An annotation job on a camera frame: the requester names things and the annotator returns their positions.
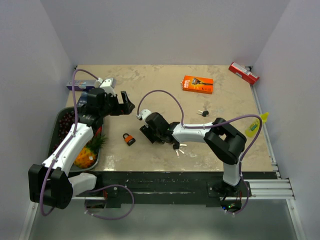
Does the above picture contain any grey fruit tray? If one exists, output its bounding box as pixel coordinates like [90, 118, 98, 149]
[48, 106, 100, 174]

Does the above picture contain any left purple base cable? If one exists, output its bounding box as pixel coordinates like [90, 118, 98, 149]
[84, 184, 135, 221]

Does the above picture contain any black key bunch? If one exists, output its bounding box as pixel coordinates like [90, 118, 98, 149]
[172, 143, 188, 157]

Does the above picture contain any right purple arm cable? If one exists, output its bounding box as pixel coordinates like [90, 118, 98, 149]
[136, 89, 263, 181]

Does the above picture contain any red box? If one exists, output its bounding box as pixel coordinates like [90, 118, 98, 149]
[228, 62, 260, 85]

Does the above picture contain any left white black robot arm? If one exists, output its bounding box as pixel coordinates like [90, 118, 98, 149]
[28, 88, 135, 209]

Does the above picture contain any orange razor box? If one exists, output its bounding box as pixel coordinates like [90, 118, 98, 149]
[181, 75, 214, 95]

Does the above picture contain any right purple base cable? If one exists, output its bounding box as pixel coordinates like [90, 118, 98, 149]
[224, 174, 251, 216]

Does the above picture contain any yellow glue bottle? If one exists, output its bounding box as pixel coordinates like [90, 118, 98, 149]
[245, 112, 270, 138]

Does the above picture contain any orange black padlock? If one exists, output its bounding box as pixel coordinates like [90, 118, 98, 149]
[122, 133, 136, 146]

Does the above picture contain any orange toy pineapple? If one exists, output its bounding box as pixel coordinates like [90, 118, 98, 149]
[73, 135, 107, 169]

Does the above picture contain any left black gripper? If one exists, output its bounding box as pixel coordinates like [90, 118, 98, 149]
[99, 91, 135, 118]

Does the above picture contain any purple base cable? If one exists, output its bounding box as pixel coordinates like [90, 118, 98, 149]
[84, 184, 135, 221]
[224, 174, 251, 216]

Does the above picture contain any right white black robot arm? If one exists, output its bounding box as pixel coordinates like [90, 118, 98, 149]
[137, 109, 247, 197]

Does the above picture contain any dark red grape bunch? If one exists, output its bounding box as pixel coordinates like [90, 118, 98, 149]
[51, 109, 75, 153]

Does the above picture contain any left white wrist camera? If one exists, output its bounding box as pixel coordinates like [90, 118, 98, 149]
[94, 77, 117, 97]

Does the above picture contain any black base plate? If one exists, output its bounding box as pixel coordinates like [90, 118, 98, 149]
[80, 171, 252, 208]

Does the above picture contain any white blue toothpaste box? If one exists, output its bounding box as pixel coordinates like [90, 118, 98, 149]
[74, 80, 96, 92]

